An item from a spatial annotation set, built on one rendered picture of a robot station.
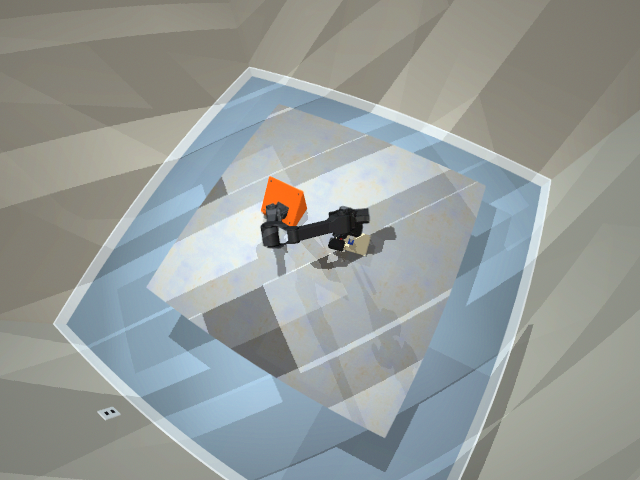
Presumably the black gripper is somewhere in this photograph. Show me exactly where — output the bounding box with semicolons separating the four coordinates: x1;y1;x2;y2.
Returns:
328;206;353;252

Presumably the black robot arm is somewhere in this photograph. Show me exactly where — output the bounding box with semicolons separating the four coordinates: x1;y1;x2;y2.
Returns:
260;201;370;249

